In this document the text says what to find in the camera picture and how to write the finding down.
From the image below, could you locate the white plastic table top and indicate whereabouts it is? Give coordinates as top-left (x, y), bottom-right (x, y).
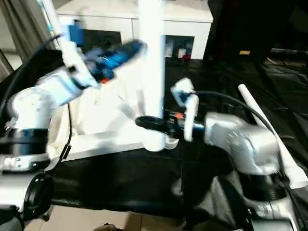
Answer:
top-left (48, 63), bottom-right (180, 162)

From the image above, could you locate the grey curtain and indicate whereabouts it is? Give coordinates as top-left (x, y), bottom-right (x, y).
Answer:
top-left (0, 0), bottom-right (49, 64)

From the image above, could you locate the light blue plastic item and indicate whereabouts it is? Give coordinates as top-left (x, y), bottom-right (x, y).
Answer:
top-left (36, 0), bottom-right (54, 30)

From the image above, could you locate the white cabinet with glass doors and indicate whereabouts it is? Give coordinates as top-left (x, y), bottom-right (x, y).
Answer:
top-left (54, 0), bottom-right (214, 61)

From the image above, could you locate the white plastic table leg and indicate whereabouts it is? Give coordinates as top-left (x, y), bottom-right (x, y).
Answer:
top-left (137, 0), bottom-right (167, 153)
top-left (38, 0), bottom-right (64, 41)
top-left (238, 84), bottom-right (308, 190)

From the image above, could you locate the black mat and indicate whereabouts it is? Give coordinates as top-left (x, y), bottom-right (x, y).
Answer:
top-left (0, 48), bottom-right (308, 227)

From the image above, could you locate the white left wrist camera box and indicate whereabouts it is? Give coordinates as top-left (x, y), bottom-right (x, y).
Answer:
top-left (57, 18), bottom-right (86, 69)

